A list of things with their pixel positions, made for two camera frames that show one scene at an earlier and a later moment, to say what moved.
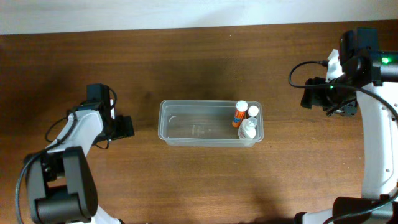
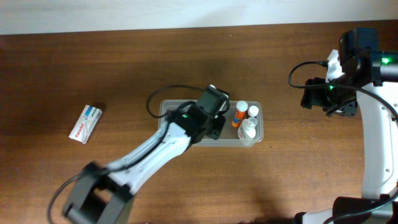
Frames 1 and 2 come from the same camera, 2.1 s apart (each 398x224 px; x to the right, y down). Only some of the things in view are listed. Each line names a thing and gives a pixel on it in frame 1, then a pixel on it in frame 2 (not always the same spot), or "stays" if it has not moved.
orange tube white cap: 241,106 stays
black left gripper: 125,126 to 217,126
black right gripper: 311,93 stays
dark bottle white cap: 253,111 stays
